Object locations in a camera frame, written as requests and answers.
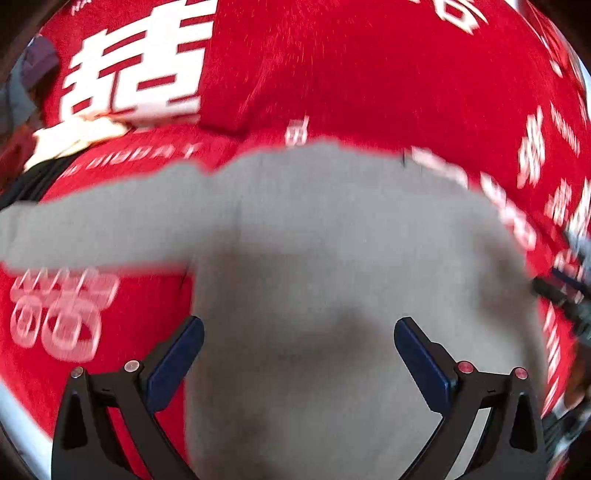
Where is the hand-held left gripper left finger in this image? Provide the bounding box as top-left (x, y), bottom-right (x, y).
top-left (51, 316), bottom-right (206, 480)

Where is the small grey garment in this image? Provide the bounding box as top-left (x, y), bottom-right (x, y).
top-left (0, 141), bottom-right (548, 480)

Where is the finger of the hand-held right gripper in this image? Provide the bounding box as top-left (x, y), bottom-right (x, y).
top-left (532, 269), bottom-right (591, 335)

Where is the red printed blanket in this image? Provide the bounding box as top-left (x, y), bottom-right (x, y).
top-left (0, 0), bottom-right (591, 480)

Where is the purple grey cloth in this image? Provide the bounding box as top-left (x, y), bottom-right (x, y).
top-left (0, 34), bottom-right (61, 137)

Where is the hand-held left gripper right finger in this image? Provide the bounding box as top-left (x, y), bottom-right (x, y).
top-left (393, 316), bottom-right (550, 480)

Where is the black cloth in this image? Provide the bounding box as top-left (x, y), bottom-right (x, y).
top-left (0, 154), bottom-right (75, 210)

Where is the cream cloth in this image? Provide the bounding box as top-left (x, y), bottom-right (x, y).
top-left (23, 116), bottom-right (127, 171)

